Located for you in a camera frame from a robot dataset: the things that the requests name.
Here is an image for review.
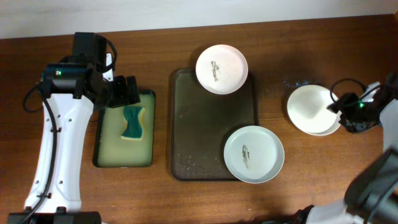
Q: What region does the green soapy water tray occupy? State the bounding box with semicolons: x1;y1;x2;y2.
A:
93;90;156;168

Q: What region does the pink dirty plate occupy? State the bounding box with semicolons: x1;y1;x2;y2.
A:
195;44;248;95

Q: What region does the cream white plate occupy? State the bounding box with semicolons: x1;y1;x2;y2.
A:
287;85;341;136

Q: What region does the pale green plate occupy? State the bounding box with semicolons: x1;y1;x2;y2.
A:
223;126;285;184

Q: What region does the dark brown serving tray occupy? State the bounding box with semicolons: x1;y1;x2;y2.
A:
170;68;259;181

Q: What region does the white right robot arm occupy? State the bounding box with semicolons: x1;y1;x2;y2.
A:
291;72;397;223

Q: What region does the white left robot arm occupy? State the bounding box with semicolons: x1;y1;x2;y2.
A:
7;53;140;223

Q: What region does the yellow green sponge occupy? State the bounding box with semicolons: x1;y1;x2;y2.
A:
121;106;146;141

